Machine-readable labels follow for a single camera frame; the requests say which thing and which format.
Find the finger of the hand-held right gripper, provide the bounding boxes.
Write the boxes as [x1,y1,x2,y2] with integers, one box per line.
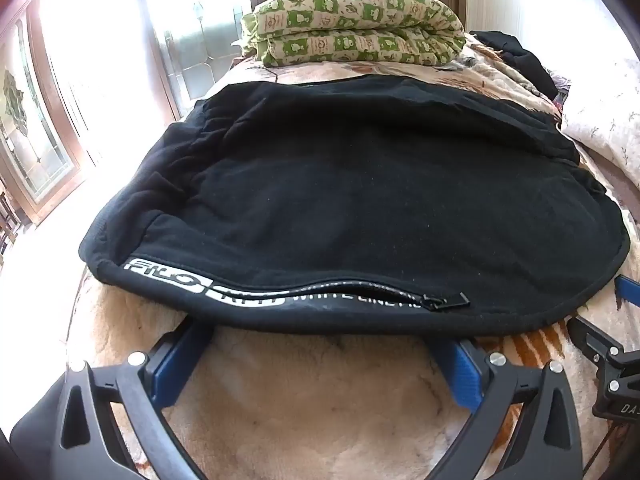
[567,315,626,368]
[614,274,640,321]

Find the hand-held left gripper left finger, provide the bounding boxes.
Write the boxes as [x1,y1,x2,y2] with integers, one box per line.
[60,317,216,480]

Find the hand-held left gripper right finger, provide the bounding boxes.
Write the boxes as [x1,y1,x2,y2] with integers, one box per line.
[425,337,586,480]

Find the black pants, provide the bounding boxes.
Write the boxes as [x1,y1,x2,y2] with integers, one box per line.
[80,74,631,336]

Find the beige leaf print blanket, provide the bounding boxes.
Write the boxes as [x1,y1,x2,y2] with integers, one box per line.
[65,30,640,480]

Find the white floral pillow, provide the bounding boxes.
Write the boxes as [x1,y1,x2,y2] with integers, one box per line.
[560,52,640,191]

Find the dark cloth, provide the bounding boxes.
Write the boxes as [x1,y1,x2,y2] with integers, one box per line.
[470,30,561,101]

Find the wooden stained glass door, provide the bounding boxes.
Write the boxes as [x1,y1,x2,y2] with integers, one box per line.
[0,10,86,226]

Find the leaded glass window pane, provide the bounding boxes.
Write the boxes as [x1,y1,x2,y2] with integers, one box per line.
[150,0,251,116]

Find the green patterned folded quilt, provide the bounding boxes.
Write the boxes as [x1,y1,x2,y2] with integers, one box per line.
[240,0,468,68]

